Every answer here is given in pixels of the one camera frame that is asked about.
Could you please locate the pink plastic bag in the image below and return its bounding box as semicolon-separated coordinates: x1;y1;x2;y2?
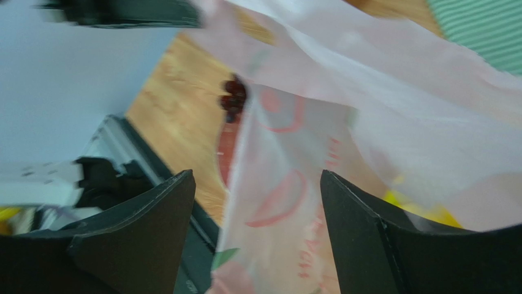
188;1;521;293

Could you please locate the patterned fruit plate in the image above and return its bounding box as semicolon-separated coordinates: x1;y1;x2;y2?
216;119;240;188

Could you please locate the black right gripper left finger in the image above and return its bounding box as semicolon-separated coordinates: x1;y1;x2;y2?
0;170;197;294

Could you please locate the green striped cloth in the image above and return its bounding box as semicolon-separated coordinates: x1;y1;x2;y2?
428;0;521;76

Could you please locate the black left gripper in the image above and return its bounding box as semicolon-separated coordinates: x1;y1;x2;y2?
37;0;201;29

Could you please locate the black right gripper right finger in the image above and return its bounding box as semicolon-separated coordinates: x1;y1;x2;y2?
320;170;521;293

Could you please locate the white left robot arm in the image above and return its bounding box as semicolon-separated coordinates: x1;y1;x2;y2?
1;1;200;208

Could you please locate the purple grape bunch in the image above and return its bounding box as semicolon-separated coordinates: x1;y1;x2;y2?
219;73;247;123

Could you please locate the yellow banana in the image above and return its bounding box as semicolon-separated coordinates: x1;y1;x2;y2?
382;189;463;230

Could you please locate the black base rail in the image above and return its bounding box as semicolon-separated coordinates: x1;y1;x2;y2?
87;115;219;293

